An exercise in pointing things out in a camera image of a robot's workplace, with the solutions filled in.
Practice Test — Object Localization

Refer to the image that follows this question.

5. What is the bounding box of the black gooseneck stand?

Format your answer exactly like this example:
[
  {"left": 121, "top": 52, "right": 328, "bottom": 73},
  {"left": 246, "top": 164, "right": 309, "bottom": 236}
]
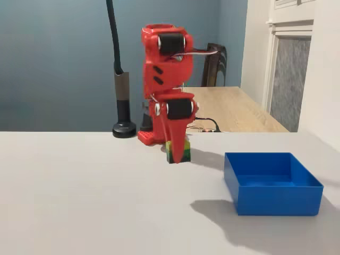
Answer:
[{"left": 105, "top": 0, "right": 137, "bottom": 139}]

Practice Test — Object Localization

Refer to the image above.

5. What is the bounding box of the red white servo cable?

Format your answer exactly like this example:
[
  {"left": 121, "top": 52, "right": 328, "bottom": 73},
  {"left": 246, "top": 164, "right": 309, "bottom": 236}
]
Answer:
[{"left": 169, "top": 48, "right": 222, "bottom": 61}]

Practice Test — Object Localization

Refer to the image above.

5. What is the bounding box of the light wooden table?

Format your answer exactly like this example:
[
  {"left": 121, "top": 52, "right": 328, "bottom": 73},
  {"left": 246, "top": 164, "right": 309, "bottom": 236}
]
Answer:
[{"left": 183, "top": 86, "right": 291, "bottom": 133}]

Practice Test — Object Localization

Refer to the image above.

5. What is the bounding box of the green yellow block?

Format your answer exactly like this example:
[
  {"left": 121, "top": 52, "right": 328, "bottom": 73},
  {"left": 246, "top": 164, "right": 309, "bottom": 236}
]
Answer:
[{"left": 165, "top": 140, "right": 192, "bottom": 165}]

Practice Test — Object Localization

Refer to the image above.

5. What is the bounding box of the blue plastic bin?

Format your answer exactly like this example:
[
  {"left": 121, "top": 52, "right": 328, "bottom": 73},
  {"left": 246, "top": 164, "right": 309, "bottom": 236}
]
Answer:
[{"left": 223, "top": 151, "right": 325, "bottom": 217}]

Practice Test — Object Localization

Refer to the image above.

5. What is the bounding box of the white door frame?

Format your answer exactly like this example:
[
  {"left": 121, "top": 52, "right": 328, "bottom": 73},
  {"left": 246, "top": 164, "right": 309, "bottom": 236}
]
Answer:
[{"left": 261, "top": 0, "right": 316, "bottom": 133}]

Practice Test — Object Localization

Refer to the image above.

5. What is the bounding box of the black power cable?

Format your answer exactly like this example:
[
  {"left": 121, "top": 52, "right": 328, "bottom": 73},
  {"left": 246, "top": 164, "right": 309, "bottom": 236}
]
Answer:
[{"left": 195, "top": 116, "right": 223, "bottom": 133}]

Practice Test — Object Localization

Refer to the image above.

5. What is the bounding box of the dark wooden chair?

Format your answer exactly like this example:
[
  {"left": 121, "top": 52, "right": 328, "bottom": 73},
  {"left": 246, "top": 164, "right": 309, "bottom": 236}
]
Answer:
[{"left": 201, "top": 42, "right": 228, "bottom": 88}]

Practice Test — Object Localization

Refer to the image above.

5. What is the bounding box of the small circuit board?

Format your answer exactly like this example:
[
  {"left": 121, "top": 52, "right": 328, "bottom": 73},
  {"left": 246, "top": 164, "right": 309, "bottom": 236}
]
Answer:
[{"left": 185, "top": 126, "right": 216, "bottom": 133}]

